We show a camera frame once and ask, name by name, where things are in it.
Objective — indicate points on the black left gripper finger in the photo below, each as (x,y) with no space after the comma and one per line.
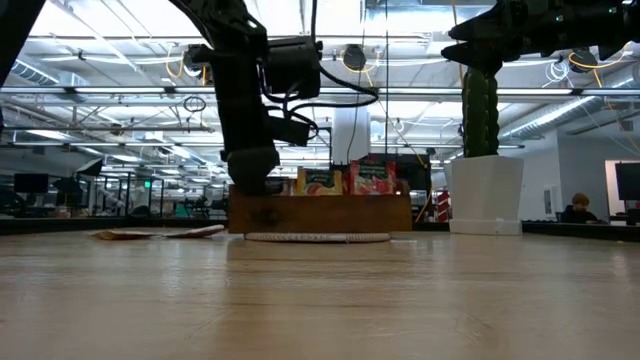
(252,172)

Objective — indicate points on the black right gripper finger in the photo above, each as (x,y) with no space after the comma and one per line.
(477,57)
(492,22)

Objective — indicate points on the orange tea bag packet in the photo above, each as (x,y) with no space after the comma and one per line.
(320,182)

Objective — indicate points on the brown wooden tea box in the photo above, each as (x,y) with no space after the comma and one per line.
(325,215)

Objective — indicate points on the red tea bag packet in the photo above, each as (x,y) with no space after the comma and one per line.
(372,178)

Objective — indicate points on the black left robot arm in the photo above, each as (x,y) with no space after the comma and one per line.
(225,20)

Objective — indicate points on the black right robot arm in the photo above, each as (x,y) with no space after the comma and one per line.
(622,25)

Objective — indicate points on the green cactus plant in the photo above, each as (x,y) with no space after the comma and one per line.
(480,120)

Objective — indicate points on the white hexagonal planter pot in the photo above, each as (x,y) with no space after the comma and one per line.
(487,195)

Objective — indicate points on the red white striped object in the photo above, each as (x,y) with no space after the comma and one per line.
(443,206)

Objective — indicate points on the person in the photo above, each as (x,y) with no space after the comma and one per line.
(579,210)

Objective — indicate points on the black computer monitor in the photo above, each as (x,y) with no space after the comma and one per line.
(31,184)

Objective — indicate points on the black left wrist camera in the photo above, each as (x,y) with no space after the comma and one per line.
(292,67)

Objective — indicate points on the black wall screen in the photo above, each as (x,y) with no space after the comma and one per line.
(627,180)

